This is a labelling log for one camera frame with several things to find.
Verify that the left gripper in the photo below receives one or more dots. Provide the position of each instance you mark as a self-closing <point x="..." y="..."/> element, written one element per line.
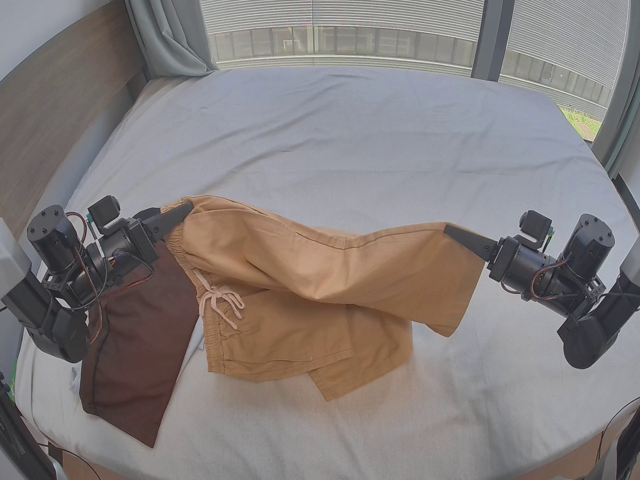
<point x="132" y="245"/>

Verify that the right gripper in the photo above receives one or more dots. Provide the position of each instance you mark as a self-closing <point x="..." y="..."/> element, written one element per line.
<point x="515" y="265"/>

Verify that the tan trousers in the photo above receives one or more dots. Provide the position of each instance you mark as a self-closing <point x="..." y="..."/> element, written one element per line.
<point x="325" y="278"/>

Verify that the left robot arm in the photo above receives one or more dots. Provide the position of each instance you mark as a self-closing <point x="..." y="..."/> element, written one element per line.
<point x="60" y="318"/>

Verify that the bed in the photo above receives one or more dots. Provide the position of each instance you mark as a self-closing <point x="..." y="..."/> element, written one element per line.
<point x="375" y="143"/>

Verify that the dark brown garment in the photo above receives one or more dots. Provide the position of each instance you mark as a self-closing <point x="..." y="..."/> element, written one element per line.
<point x="135" y="358"/>

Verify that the grey-green curtain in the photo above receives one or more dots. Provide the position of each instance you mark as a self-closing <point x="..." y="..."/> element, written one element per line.
<point x="165" y="28"/>
<point x="622" y="133"/>

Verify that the window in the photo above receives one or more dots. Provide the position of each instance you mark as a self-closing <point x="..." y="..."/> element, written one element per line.
<point x="350" y="13"/>

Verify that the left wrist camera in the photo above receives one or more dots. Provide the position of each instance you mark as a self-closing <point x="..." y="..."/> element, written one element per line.
<point x="105" y="210"/>

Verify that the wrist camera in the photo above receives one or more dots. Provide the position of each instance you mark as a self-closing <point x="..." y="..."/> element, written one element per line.
<point x="105" y="210"/>
<point x="535" y="225"/>

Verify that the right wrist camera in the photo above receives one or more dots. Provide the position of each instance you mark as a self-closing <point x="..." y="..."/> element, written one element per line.
<point x="535" y="225"/>

